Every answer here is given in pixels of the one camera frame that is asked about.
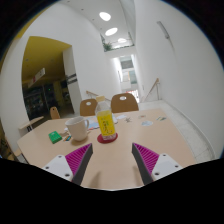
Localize narrow wooden chair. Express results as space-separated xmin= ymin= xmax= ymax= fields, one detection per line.
xmin=49 ymin=106 xmax=62 ymax=120

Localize hanging white and red sign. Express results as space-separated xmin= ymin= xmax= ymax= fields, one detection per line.
xmin=27 ymin=67 xmax=47 ymax=89

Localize green balcony plant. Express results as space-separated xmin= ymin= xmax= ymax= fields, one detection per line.
xmin=102 ymin=40 xmax=114 ymax=52

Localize dark wall sign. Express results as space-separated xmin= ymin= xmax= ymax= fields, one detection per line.
xmin=65 ymin=73 xmax=78 ymax=85

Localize light wooden side table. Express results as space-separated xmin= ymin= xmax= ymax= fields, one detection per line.
xmin=18 ymin=115 xmax=45 ymax=132

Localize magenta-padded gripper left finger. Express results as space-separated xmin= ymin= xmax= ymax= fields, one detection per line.
xmin=42 ymin=143 xmax=94 ymax=186

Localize wooden stair handrail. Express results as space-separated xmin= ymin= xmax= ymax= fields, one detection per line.
xmin=85 ymin=90 xmax=101 ymax=98
xmin=143 ymin=77 xmax=160 ymax=102

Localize dark shop shelf unit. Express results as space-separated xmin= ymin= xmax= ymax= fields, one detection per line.
xmin=22 ymin=79 xmax=71 ymax=119

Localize round ceiling lights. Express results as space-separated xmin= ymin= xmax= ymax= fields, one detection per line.
xmin=98 ymin=11 xmax=128 ymax=44

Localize clear bottle with yellow drink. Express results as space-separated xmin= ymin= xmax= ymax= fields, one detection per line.
xmin=94 ymin=95 xmax=118 ymax=141

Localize wooden chair with white label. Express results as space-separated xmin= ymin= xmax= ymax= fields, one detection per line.
xmin=110 ymin=92 xmax=140 ymax=114
xmin=79 ymin=98 xmax=99 ymax=117

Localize small green box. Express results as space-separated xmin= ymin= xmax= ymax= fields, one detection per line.
xmin=47 ymin=130 xmax=63 ymax=145

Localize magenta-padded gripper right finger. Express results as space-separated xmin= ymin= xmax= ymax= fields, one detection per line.
xmin=130 ymin=142 xmax=184 ymax=186

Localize white ceramic mug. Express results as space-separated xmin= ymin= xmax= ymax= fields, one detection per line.
xmin=64 ymin=115 xmax=90 ymax=142

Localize pastel colourful paper sheet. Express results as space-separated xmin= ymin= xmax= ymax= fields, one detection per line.
xmin=87 ymin=114 xmax=118 ymax=130

